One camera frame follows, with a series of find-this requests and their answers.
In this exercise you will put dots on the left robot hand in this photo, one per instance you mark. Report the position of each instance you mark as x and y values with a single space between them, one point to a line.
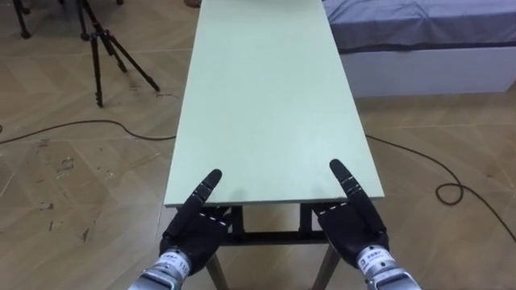
193 233

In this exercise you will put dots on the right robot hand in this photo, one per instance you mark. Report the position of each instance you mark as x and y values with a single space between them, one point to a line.
354 229

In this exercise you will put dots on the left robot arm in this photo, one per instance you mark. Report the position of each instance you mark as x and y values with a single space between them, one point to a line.
163 272

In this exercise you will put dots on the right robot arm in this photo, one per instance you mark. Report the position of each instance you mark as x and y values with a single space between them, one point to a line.
383 270

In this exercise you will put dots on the pale green desk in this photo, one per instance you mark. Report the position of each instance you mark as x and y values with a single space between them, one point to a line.
270 108

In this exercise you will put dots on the grey bed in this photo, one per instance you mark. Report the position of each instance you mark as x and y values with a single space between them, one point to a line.
423 44

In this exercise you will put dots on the black stand legs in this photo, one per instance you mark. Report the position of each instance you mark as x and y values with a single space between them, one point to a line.
21 18

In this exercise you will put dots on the black camera tripod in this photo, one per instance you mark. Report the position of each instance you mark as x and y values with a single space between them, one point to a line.
106 48

